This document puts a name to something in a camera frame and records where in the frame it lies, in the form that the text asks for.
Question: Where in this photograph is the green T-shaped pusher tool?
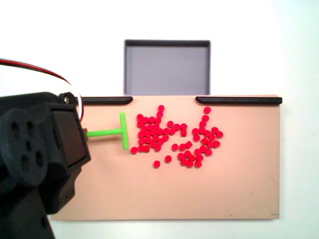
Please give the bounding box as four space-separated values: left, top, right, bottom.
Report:
83 112 130 151

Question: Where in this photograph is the grey rectangular tray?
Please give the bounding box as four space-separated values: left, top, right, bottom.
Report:
123 39 212 97

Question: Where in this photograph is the beige flat board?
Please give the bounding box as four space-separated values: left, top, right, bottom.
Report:
51 94 282 221

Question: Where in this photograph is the black board edge rail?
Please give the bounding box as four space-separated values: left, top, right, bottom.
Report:
74 96 134 106
195 96 283 107

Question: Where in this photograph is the red white black arm cable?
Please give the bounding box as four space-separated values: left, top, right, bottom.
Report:
0 57 85 122

